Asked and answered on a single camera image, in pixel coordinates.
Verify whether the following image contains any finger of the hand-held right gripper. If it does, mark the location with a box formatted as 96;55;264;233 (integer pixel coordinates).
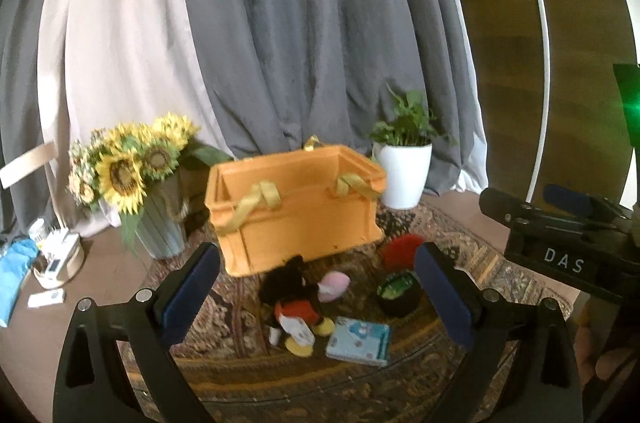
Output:
543;184;636;224
478;187;613;236

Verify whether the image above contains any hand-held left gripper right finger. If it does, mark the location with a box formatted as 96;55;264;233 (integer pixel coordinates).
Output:
414;242;586;423

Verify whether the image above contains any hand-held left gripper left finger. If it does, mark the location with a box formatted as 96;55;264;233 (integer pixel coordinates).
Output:
52;242;222;423

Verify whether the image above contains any black bowl with green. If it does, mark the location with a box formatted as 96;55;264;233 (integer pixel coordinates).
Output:
376;270;423;319

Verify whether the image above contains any red plush toy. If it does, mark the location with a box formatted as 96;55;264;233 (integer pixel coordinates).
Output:
381;233;426;273

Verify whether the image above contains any blue printed soft pack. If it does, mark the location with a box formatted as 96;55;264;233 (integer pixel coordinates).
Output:
325;316;392;368

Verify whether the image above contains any mouse plush toy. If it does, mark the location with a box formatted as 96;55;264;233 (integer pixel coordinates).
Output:
260;255;336;356

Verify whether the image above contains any pink plush toy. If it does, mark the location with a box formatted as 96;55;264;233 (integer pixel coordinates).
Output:
317;271;352;304

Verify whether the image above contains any orange plastic crate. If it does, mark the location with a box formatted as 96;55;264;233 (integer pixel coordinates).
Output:
205;135;388;278

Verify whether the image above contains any person's right hand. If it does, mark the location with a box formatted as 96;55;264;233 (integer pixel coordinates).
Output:
574;310;628;381

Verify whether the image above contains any grey ribbed vase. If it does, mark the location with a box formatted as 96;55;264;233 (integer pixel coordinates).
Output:
132;175;193;260

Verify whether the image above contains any round patterned rug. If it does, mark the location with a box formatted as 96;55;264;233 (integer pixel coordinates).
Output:
117;193;573;423

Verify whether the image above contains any white plant pot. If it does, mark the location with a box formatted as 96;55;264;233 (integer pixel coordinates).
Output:
372;142;433;210

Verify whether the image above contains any white sheer curtain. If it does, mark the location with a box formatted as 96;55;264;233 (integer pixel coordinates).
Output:
440;0;490;194

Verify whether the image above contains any green leafy plant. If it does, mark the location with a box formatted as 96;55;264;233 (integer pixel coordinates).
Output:
369;84;458;148

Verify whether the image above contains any white round tray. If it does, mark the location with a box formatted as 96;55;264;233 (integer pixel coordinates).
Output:
32;230;86;290

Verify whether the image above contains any sunflower bouquet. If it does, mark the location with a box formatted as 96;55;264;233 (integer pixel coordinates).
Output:
67;113;236;249

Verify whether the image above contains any white remote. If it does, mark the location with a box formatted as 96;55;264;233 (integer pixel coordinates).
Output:
27;289;66;309

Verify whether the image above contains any white bottle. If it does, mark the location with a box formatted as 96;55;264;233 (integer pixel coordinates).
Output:
27;218;49;245

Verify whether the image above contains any blue cloth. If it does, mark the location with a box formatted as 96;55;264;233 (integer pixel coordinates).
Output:
0;238;41;329

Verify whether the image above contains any grey curtain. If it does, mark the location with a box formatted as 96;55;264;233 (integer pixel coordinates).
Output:
181;0;488;198
0;0;66;244

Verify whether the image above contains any beige curtain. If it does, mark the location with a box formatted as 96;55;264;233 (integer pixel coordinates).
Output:
37;0;236;239

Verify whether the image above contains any white round hoop frame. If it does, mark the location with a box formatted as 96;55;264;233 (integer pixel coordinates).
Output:
504;0;640;208

